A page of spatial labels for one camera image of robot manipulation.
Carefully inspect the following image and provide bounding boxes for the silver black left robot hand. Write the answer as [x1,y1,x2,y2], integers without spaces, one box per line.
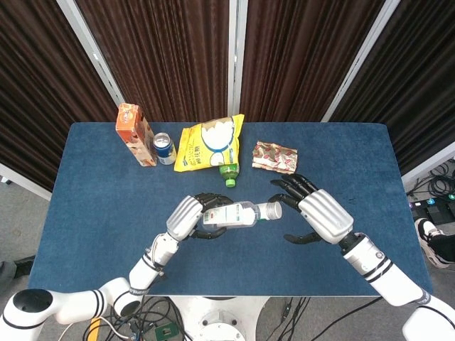
[166,193,232,241]

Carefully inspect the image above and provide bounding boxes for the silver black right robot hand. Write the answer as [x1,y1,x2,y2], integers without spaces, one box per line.
[267,173,355,246]

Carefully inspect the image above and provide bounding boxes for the transparent plastic bottle white label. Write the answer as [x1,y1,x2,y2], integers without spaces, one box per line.
[201,200,271,230]

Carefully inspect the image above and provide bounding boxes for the translucent white bottle cap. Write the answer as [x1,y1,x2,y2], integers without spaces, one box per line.
[266,201,284,220]

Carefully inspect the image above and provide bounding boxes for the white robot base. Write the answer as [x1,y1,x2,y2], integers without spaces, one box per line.
[170,296,271,341]

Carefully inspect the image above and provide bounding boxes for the green capped bottle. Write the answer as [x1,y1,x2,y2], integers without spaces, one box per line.
[217,162,240,188]

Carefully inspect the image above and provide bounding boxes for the blue white drink can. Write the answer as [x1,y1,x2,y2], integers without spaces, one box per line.
[152,132,178,166]

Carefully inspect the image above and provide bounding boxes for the yellow snack bag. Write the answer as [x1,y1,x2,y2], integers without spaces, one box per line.
[173,113,246,174]

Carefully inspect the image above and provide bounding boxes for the blue table cloth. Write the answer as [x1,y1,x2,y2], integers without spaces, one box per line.
[27,121,434,298]

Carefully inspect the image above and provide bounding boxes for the gold red foil packet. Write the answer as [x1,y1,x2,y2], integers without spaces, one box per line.
[251,140,299,175]

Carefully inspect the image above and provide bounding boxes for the tall orange snack box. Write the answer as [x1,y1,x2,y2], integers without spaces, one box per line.
[115,102,159,168]

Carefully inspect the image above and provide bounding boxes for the white black sneaker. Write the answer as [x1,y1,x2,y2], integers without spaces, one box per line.
[414,217,455,268]

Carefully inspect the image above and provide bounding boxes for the green circuit board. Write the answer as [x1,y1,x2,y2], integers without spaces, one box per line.
[155,323,178,341]

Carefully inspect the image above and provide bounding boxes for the brown pleated screen panel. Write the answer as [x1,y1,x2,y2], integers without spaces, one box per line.
[75,0,236,124]
[0,0,120,193]
[329,0,455,177]
[240,0,387,124]

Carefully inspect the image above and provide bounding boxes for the black floor item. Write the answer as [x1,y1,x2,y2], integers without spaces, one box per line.
[0,255,36,282]

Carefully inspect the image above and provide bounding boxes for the black floor cable bundle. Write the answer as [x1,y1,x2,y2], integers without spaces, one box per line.
[83,296,188,341]

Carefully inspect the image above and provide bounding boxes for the black cable on floor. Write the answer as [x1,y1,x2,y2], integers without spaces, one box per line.
[279,296,385,341]

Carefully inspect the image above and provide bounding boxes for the black cables by power strip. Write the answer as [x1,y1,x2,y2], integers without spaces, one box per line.
[406,159,455,204]

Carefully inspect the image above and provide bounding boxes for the white screen frame post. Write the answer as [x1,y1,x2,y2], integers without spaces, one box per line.
[319,0,406,124]
[227,0,249,124]
[55,0,126,111]

